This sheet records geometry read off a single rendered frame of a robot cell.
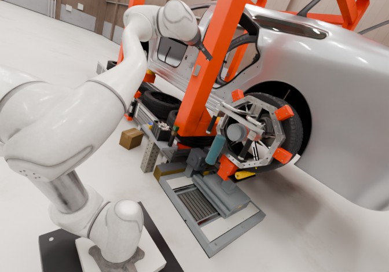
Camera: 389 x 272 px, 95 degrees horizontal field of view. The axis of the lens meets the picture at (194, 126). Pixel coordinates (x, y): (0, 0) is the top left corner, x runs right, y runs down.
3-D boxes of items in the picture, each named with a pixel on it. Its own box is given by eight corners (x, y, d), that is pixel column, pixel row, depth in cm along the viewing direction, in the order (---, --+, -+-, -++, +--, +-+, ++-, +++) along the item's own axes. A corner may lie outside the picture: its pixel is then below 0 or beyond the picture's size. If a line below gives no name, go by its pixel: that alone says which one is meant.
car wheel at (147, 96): (131, 103, 274) (135, 89, 266) (158, 102, 332) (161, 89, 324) (165, 123, 252) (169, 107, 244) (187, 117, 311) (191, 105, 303)
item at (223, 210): (246, 208, 180) (250, 201, 176) (224, 220, 155) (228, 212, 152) (213, 175, 212) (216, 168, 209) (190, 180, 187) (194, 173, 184)
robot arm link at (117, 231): (126, 270, 71) (137, 230, 64) (85, 252, 72) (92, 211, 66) (144, 236, 86) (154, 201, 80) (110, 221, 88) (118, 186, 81)
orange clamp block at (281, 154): (276, 155, 130) (287, 162, 124) (271, 156, 124) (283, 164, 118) (281, 147, 127) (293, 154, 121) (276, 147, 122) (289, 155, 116)
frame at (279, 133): (260, 180, 137) (298, 117, 118) (256, 182, 132) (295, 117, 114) (213, 142, 172) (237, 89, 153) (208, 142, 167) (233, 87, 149)
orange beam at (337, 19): (344, 25, 308) (348, 18, 304) (343, 23, 301) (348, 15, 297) (259, 16, 422) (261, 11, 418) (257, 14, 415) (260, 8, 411)
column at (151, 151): (152, 172, 191) (163, 138, 177) (143, 173, 184) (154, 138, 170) (148, 165, 198) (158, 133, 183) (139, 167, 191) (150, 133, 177)
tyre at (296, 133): (312, 167, 134) (293, 84, 145) (303, 172, 117) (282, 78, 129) (238, 170, 180) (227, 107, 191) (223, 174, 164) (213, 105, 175)
